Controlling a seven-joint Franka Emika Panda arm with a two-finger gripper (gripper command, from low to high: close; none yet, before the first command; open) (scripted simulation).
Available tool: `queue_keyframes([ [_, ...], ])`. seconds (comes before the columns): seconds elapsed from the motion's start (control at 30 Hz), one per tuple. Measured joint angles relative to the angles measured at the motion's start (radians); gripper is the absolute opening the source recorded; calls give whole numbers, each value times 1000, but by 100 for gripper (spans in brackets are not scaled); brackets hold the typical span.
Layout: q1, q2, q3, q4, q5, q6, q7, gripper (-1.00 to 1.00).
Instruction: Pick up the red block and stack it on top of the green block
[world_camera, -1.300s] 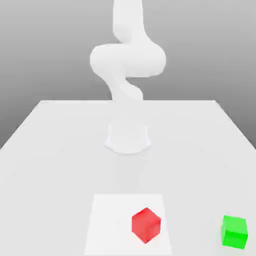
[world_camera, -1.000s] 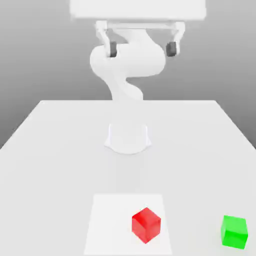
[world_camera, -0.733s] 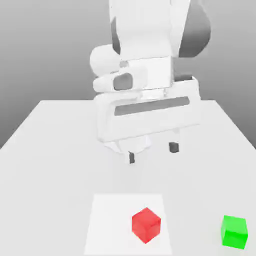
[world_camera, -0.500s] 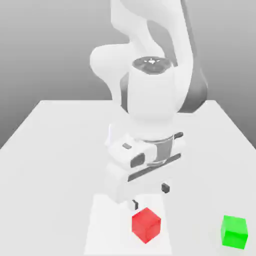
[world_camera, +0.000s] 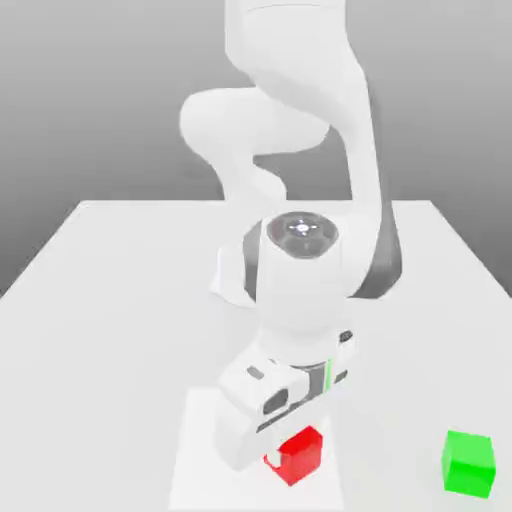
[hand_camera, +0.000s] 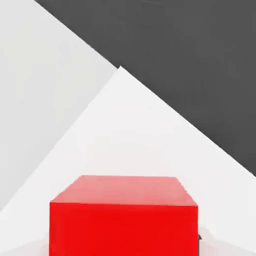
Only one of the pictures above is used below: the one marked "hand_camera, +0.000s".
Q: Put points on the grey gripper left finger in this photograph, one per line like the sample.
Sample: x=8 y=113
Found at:
x=41 y=250

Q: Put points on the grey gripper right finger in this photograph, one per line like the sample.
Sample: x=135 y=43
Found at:
x=208 y=247

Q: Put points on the small red cube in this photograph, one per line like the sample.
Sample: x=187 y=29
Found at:
x=124 y=228

